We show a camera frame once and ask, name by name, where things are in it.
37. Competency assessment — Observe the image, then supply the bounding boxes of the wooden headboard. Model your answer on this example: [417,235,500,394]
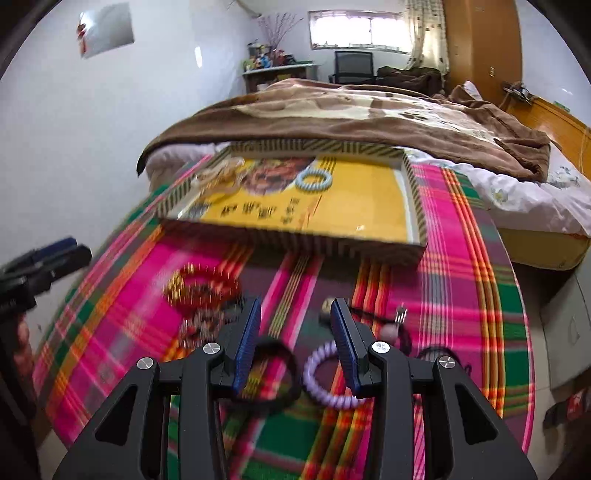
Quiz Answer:
[505,96,591,174]

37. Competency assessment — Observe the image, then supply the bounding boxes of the window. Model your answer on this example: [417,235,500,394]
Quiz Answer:
[308,10,413,53]

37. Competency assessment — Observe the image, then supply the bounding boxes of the wooden wardrobe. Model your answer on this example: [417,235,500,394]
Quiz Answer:
[441,0,523,100]

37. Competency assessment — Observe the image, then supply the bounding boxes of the dark red bead necklace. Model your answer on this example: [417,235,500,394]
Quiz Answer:
[179,302,234,348]

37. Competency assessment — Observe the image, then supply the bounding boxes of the red bead bracelet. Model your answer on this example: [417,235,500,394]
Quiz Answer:
[185,264,242,306]

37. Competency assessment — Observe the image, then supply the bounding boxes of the round pendant cord bracelet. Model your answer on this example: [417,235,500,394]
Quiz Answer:
[346,305,472,376]

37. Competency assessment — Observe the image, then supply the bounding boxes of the wooden desk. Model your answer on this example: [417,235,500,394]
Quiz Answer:
[242,64,320,93]

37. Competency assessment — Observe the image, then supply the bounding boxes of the patterned curtain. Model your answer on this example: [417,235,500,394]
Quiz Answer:
[404,0,451,73]

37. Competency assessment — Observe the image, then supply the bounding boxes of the white floral quilt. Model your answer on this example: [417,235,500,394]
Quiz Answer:
[406,148,591,237]

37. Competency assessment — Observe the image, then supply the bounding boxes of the gold chain bracelet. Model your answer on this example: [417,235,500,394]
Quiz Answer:
[163,267,197,306]

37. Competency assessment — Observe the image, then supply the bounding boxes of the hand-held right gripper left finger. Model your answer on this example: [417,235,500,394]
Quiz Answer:
[53,296,263,480]

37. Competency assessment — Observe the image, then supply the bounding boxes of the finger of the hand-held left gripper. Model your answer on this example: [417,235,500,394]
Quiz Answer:
[0,246,93,297]
[0,237,78,278]

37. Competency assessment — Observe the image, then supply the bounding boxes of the white wall paper sheet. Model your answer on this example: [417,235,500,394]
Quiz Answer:
[78,2,136,59]

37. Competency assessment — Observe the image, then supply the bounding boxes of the purple spiral hair tie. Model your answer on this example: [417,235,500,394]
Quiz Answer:
[303,340,366,409]

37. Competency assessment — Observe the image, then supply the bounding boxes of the grey drawer cabinet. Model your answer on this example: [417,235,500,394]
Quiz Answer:
[539,267,591,389]

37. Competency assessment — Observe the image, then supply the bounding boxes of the pink plaid tablecloth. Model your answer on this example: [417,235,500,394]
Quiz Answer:
[32,154,536,480]

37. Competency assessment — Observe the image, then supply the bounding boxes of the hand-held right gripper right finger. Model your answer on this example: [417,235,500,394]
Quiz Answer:
[330,296,539,480]

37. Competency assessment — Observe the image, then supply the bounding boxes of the white bed sheet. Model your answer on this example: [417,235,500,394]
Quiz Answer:
[145,142,219,188]

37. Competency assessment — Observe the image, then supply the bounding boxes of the black hair tie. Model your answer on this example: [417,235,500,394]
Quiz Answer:
[235,337,302,412]

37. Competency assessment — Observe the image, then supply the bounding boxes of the blue spiral hair tie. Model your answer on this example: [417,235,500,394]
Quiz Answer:
[295,167,334,191]

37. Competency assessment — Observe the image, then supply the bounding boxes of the red packet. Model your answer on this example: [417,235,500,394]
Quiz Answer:
[544,390,591,431]

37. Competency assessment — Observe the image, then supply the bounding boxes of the clutter of desk items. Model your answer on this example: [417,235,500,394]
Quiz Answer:
[244,41,298,71]

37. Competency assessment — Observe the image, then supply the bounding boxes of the power strip with plugs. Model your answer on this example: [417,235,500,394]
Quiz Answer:
[502,81,535,103]

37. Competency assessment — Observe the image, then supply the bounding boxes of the brown plush blanket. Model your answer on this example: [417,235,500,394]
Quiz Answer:
[136,78,552,183]

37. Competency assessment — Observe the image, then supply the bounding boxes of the black office chair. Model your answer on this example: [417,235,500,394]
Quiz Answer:
[329,51,376,85]

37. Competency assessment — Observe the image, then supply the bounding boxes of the yellow mattress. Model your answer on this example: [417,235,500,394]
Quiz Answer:
[498,225,591,271]

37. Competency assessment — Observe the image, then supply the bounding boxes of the striped cardboard box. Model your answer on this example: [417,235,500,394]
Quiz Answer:
[154,138,428,269]

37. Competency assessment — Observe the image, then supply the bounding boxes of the dried branches in vase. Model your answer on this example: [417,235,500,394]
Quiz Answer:
[256,13,302,52]

